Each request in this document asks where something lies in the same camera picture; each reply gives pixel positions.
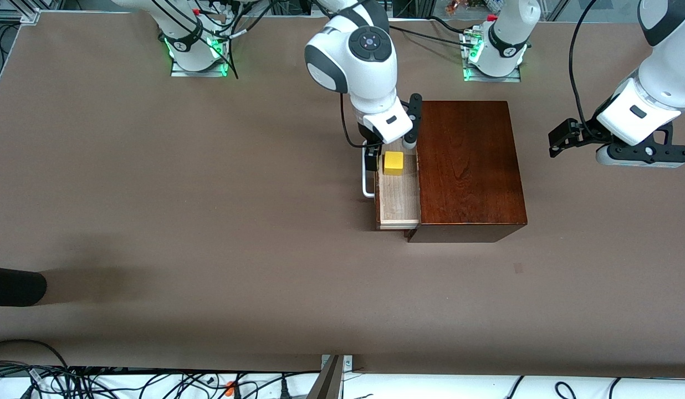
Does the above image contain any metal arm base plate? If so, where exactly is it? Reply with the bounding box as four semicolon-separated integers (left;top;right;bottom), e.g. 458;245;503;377
463;64;522;83
171;55;228;78

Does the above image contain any black cable to arm base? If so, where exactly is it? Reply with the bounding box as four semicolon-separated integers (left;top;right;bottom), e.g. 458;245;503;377
388;23;476;48

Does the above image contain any dark grey pole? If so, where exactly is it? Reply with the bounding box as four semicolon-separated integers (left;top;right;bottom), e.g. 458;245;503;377
306;355;343;399

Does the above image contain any dark brown wooden cabinet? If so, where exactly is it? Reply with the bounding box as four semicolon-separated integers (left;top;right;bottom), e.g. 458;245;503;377
405;100;528;243

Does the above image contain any wooden drawer with white handle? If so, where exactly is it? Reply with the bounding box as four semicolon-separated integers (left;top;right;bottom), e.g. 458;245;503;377
362;139;421;231

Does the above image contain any black rounded cylinder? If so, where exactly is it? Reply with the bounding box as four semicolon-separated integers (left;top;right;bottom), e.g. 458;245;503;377
0;266;48;307

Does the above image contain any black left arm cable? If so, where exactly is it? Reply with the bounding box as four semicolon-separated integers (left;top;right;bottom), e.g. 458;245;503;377
569;0;601;136

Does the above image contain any small metal bracket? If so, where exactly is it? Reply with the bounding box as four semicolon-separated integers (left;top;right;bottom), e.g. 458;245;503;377
320;355;353;373

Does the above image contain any aluminium profile bar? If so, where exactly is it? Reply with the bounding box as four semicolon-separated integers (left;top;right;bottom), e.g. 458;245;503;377
0;0;41;25

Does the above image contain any arched black cable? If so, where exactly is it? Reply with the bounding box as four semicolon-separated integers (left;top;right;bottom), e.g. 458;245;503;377
0;339;70;369

